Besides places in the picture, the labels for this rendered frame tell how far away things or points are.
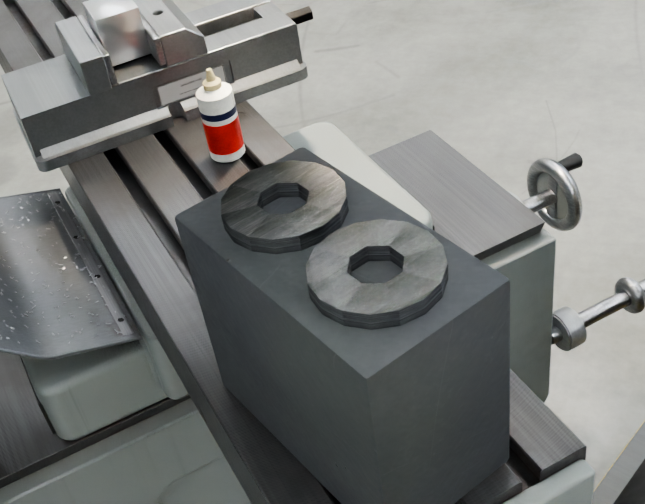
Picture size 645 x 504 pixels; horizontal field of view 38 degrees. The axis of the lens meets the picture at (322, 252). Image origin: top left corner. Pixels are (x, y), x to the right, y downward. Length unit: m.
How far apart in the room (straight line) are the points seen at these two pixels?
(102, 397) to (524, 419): 0.48
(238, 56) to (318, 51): 2.00
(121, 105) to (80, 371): 0.32
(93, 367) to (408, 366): 0.53
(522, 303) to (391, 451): 0.71
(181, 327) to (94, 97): 0.35
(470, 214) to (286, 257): 0.66
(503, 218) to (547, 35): 1.92
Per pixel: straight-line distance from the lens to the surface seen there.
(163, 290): 0.92
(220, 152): 1.05
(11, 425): 1.14
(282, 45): 1.17
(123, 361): 1.03
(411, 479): 0.64
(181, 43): 1.12
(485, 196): 1.29
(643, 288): 1.47
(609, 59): 3.00
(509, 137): 2.65
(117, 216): 1.03
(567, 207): 1.42
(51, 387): 1.03
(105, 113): 1.13
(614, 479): 1.36
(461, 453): 0.67
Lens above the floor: 1.50
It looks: 40 degrees down
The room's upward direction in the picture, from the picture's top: 10 degrees counter-clockwise
